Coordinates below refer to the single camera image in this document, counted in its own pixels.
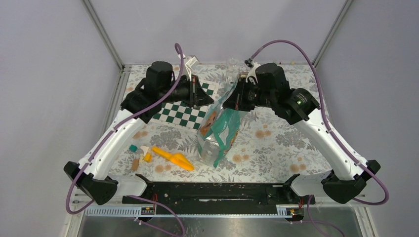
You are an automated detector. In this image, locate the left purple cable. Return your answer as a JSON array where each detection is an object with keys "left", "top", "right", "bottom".
[{"left": 66, "top": 42, "right": 185, "bottom": 216}]

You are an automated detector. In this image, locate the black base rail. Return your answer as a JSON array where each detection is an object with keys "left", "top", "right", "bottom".
[{"left": 141, "top": 180, "right": 315, "bottom": 215}]

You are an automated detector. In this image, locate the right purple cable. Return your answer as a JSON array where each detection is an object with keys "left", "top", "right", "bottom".
[{"left": 244, "top": 39, "right": 390, "bottom": 206}]

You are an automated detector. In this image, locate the white toy piece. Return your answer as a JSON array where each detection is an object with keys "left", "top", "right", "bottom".
[{"left": 140, "top": 146, "right": 150, "bottom": 161}]

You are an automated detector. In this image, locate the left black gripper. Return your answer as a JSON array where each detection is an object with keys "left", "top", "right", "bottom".
[{"left": 160, "top": 74, "right": 214, "bottom": 108}]

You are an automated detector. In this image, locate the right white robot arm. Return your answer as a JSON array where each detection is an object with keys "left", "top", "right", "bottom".
[{"left": 223, "top": 63, "right": 380, "bottom": 204}]

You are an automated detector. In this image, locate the floral tablecloth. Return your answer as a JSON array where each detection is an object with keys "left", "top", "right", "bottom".
[{"left": 104, "top": 64, "right": 351, "bottom": 185}]

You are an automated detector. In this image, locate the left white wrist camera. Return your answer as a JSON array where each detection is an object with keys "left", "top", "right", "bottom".
[{"left": 184, "top": 55, "right": 199, "bottom": 80}]

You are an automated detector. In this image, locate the teal cube block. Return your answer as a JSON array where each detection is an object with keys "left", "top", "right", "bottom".
[{"left": 129, "top": 145, "right": 138, "bottom": 153}]

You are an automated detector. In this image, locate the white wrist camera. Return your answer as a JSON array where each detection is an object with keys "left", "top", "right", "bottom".
[
  {"left": 184, "top": 55, "right": 199, "bottom": 80},
  {"left": 245, "top": 62, "right": 260, "bottom": 85}
]

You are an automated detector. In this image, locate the yellow toy block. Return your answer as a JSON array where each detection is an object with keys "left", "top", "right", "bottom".
[{"left": 143, "top": 154, "right": 152, "bottom": 162}]

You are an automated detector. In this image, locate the brown wooden block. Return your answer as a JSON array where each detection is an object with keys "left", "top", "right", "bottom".
[{"left": 131, "top": 159, "right": 139, "bottom": 171}]

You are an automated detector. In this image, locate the purple cable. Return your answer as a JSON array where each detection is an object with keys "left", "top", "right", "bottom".
[
  {"left": 244, "top": 39, "right": 390, "bottom": 206},
  {"left": 66, "top": 42, "right": 185, "bottom": 216}
]

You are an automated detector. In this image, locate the orange plastic scoop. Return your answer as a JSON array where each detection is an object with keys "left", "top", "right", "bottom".
[{"left": 152, "top": 147, "right": 194, "bottom": 171}]

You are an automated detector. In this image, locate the green white chessboard mat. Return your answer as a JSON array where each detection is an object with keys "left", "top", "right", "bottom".
[{"left": 151, "top": 102, "right": 209, "bottom": 132}]

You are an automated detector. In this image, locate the green pet food bag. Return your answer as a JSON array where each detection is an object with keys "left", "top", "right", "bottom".
[{"left": 196, "top": 73, "right": 250, "bottom": 168}]

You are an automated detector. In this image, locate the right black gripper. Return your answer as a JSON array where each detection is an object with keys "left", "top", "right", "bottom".
[{"left": 223, "top": 77, "right": 275, "bottom": 112}]

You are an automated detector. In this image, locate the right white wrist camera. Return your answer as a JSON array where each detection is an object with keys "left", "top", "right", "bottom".
[{"left": 245, "top": 62, "right": 260, "bottom": 85}]

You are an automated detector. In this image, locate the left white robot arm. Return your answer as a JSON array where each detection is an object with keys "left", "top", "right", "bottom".
[{"left": 63, "top": 59, "right": 214, "bottom": 205}]

